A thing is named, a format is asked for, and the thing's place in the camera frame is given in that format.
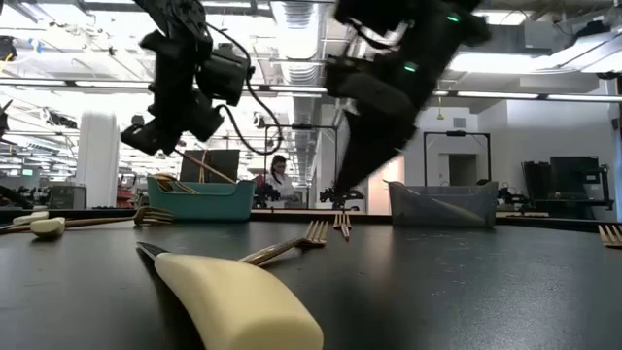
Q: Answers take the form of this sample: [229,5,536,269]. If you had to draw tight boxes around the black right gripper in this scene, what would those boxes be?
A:
[323,0,493,206]

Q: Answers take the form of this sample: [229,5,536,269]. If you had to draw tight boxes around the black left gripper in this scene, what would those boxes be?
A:
[120,27,226,158]

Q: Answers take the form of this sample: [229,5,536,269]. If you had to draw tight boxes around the white round pillar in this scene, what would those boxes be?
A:
[76,110,121,209]

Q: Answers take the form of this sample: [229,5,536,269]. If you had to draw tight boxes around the red cart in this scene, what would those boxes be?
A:
[115,172,142,209]

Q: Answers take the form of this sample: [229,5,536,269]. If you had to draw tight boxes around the black monitor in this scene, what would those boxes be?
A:
[178,149,241,184]

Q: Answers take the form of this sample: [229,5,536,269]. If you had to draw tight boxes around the dark grey plastic bin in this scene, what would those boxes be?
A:
[387,180,500,228]

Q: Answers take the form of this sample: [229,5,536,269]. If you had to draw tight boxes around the teal plastic bin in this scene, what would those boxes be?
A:
[146,175,257,223]

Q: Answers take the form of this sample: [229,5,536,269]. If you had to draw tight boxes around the dark cabinet box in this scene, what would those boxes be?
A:
[47,184,88,211]

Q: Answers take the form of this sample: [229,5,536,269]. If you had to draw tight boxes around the person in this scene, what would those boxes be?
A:
[264,154,301,209]

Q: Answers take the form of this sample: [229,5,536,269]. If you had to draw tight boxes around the red and black machine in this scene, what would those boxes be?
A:
[253,182,286,210]

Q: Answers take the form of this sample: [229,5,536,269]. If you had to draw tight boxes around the ceiling light strip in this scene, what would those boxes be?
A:
[0,77,622,103]

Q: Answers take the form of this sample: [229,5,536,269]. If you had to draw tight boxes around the black curved machine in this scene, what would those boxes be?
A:
[0,184,41,209]

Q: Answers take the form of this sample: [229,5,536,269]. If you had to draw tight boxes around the black ceiling device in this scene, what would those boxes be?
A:
[0,34,18,62]

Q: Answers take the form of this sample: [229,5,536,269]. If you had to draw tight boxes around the black desk with equipment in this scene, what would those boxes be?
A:
[522,154,614,221]

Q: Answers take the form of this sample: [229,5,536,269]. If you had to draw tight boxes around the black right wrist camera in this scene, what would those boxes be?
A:
[324,56,417,123]

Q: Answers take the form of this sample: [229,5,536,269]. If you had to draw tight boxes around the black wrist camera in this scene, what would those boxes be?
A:
[195,44,256,107]
[324,56,417,123]

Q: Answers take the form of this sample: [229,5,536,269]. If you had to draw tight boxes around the black table border frame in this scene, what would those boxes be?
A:
[0,206,622,234]

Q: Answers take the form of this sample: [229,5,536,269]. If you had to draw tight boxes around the black metal frame stand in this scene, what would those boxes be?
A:
[422,129,492,189]
[263,123,340,198]

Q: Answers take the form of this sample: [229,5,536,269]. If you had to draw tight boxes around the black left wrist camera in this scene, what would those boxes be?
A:
[195,44,256,107]

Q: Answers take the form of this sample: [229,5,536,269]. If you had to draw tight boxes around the silver ribbed ceiling duct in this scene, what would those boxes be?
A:
[280,0,326,152]

